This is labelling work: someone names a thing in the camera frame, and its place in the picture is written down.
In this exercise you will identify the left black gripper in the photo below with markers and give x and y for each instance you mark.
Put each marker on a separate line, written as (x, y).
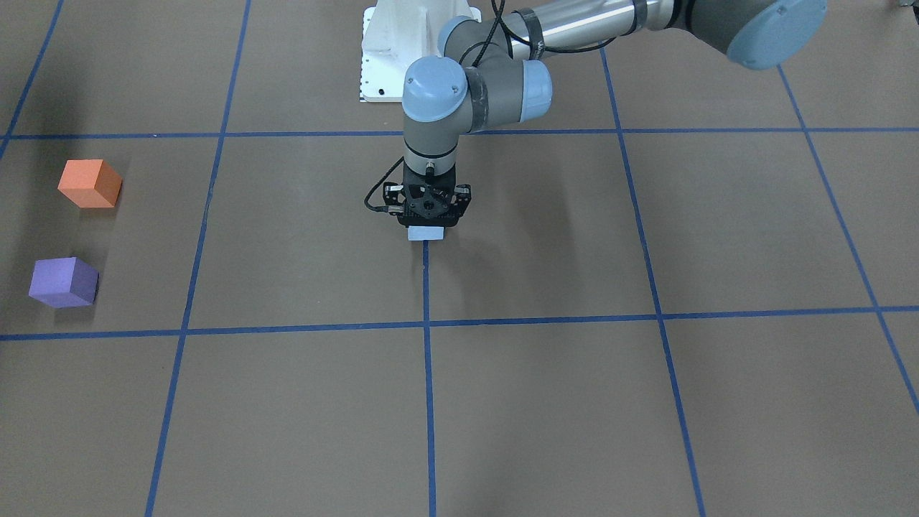
(393, 195)

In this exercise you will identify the light blue foam block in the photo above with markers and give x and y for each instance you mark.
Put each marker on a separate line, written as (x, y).
(425, 233)

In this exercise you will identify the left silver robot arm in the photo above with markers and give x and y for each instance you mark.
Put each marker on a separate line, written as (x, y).
(487, 74)

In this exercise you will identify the orange foam block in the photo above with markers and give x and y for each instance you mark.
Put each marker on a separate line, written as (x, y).
(90, 183)

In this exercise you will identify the purple foam block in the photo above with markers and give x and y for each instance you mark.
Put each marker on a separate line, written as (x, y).
(64, 282)

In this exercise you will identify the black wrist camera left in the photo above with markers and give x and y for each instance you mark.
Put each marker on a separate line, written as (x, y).
(393, 195)

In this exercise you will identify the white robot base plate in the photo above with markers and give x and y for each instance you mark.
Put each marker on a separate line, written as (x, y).
(396, 34)

